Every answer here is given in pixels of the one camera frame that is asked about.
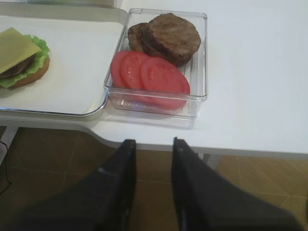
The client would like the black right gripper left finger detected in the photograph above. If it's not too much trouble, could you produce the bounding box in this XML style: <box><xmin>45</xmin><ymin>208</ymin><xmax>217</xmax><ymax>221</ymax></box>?
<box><xmin>14</xmin><ymin>140</ymin><xmax>137</xmax><ymax>231</ymax></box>

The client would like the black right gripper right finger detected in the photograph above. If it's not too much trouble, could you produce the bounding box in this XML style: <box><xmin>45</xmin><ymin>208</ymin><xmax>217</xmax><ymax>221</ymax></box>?
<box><xmin>172</xmin><ymin>138</ymin><xmax>304</xmax><ymax>231</ymax></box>

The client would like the green lettuce leaf on burger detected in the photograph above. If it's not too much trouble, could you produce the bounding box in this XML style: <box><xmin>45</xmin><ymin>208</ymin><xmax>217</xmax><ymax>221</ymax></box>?
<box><xmin>0</xmin><ymin>35</ymin><xmax>50</xmax><ymax>89</ymax></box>

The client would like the yellow cheese slice on burger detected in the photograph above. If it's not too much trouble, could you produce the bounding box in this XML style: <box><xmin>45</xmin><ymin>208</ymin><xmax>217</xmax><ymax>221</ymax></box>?
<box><xmin>0</xmin><ymin>27</ymin><xmax>41</xmax><ymax>74</ymax></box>

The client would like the white table leg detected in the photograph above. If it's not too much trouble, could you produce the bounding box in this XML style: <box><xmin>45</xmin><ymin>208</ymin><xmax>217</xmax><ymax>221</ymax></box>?
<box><xmin>198</xmin><ymin>153</ymin><xmax>220</xmax><ymax>170</ymax></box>

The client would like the front red tomato slice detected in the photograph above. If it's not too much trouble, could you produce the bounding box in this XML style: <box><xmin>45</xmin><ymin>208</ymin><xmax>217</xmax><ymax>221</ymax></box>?
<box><xmin>140</xmin><ymin>57</ymin><xmax>190</xmax><ymax>95</ymax></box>

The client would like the red tomato slice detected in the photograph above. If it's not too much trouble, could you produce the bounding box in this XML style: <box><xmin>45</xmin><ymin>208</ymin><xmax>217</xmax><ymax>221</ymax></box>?
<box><xmin>110</xmin><ymin>51</ymin><xmax>129</xmax><ymax>88</ymax></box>
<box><xmin>140</xmin><ymin>57</ymin><xmax>190</xmax><ymax>95</ymax></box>
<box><xmin>120</xmin><ymin>51</ymin><xmax>150</xmax><ymax>90</ymax></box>

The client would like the clear patty and tomato container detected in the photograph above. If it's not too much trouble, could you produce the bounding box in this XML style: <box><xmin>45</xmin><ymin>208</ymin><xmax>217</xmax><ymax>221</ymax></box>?
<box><xmin>104</xmin><ymin>8</ymin><xmax>207</xmax><ymax>118</ymax></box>

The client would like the middle red tomato slice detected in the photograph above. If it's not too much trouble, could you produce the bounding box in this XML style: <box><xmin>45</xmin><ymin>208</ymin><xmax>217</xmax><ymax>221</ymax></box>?
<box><xmin>120</xmin><ymin>51</ymin><xmax>150</xmax><ymax>90</ymax></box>

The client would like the bottom bun of burger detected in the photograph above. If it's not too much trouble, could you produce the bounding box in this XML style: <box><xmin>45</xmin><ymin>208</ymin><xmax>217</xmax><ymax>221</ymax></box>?
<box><xmin>9</xmin><ymin>56</ymin><xmax>50</xmax><ymax>89</ymax></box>

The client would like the rear red tomato slice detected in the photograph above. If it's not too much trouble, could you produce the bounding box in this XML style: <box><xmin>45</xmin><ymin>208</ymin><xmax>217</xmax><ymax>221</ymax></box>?
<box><xmin>110</xmin><ymin>51</ymin><xmax>129</xmax><ymax>88</ymax></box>

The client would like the brown patty in burger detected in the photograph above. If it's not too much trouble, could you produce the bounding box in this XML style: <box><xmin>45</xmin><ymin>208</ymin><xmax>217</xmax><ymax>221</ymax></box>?
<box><xmin>0</xmin><ymin>55</ymin><xmax>35</xmax><ymax>79</ymax></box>

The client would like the white serving tray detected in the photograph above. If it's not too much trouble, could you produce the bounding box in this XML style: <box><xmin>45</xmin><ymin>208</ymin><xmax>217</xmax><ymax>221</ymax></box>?
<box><xmin>0</xmin><ymin>2</ymin><xmax>128</xmax><ymax>120</ymax></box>

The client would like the lower brown meat patty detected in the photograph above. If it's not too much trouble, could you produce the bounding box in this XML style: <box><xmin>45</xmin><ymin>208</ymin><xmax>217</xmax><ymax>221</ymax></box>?
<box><xmin>128</xmin><ymin>23</ymin><xmax>147</xmax><ymax>52</ymax></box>

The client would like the brown meat patty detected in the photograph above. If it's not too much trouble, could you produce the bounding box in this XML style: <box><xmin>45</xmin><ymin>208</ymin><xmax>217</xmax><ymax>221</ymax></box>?
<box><xmin>141</xmin><ymin>13</ymin><xmax>201</xmax><ymax>67</ymax></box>
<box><xmin>128</xmin><ymin>23</ymin><xmax>147</xmax><ymax>52</ymax></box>

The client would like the top brown meat patty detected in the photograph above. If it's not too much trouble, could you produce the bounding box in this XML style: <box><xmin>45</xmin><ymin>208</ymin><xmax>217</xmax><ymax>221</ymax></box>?
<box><xmin>141</xmin><ymin>13</ymin><xmax>201</xmax><ymax>67</ymax></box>

